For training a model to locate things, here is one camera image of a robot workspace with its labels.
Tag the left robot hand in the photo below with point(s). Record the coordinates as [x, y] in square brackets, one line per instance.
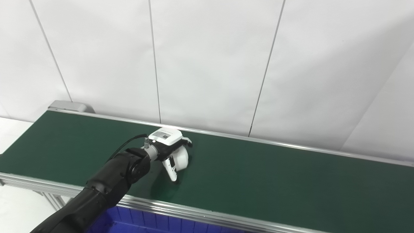
[166, 136]

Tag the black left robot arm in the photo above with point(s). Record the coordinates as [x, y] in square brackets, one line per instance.
[106, 181]

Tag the blue plastic bin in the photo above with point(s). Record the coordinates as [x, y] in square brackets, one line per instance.
[145, 223]

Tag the grey conveyor motor housing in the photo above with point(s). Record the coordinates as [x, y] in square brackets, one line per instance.
[69, 106]

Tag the aluminium conveyor leg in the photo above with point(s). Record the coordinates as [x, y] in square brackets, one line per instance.
[55, 200]

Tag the green conveyor belt aluminium frame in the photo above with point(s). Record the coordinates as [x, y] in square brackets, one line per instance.
[258, 174]

